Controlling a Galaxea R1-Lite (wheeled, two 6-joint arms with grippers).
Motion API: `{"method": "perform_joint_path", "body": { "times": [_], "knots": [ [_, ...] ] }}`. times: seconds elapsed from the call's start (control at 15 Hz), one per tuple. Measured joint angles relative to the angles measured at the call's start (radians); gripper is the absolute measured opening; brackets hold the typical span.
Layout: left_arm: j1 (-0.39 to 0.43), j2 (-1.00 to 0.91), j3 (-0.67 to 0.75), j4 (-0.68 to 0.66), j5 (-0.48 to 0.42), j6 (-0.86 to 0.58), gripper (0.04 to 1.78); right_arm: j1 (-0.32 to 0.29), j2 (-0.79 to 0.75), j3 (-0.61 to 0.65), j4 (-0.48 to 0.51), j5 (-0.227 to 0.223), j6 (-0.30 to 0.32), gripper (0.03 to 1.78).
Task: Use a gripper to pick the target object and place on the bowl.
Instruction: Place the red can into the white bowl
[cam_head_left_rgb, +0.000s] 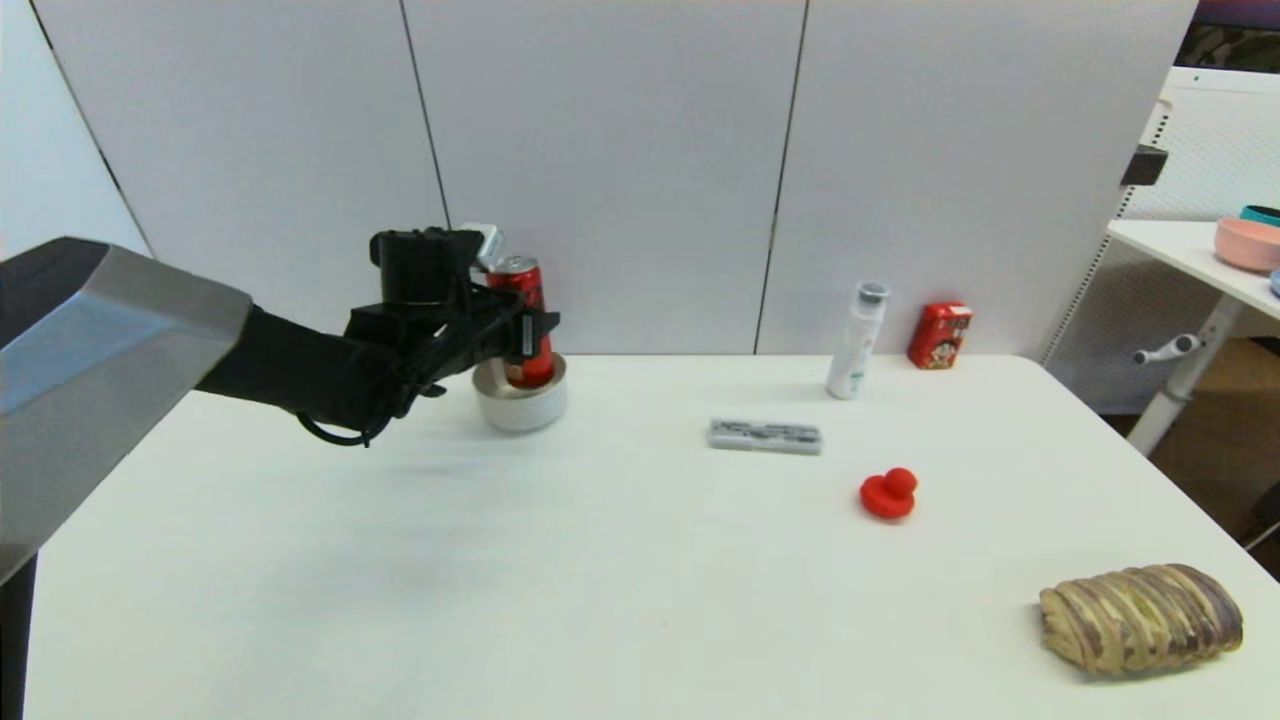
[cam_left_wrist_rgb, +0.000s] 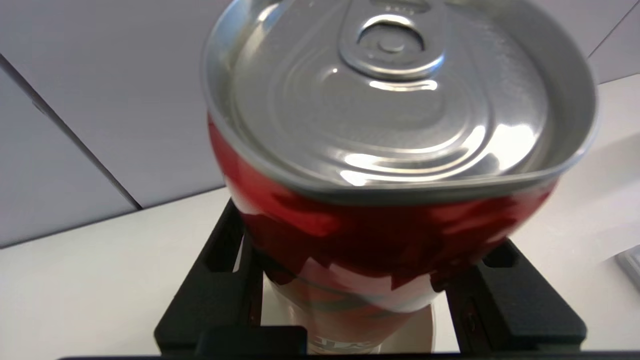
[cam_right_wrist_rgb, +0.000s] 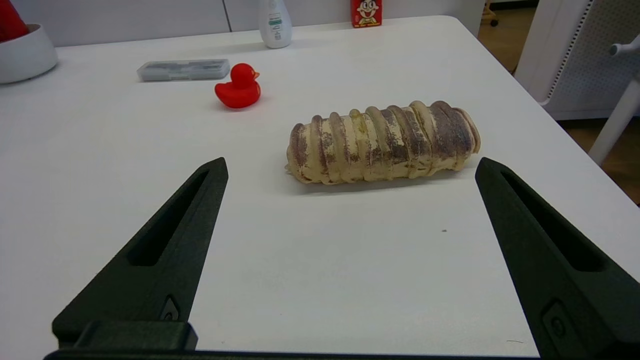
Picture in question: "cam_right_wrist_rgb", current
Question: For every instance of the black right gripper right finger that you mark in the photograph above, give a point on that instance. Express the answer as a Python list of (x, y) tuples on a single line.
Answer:
[(560, 280)]

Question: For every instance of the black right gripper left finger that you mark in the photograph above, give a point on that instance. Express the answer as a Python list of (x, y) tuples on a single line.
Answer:
[(150, 280)]

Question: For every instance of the red cola can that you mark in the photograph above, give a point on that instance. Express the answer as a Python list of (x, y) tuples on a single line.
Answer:
[(11, 20)]

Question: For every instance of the beige round bowl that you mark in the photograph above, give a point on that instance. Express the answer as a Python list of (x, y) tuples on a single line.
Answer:
[(25, 57)]

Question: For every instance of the white side table leg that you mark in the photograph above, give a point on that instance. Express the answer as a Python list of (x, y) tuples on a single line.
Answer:
[(617, 122)]

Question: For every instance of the red rubber duck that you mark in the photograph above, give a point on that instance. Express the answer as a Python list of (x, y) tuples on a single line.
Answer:
[(239, 90)]

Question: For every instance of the grey clear plastic case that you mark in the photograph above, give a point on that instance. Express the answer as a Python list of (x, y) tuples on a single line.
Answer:
[(182, 70)]

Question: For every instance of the white perforated panel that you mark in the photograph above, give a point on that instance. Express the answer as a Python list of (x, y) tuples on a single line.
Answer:
[(575, 55)]

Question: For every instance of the brown striped bread loaf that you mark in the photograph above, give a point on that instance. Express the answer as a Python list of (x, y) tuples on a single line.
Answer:
[(380, 142)]

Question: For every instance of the white plastic bottle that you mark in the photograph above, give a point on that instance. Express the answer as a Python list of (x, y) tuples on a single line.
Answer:
[(275, 27)]

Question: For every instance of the red cartoon drink carton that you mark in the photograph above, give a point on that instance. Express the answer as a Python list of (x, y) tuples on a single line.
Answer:
[(366, 12)]

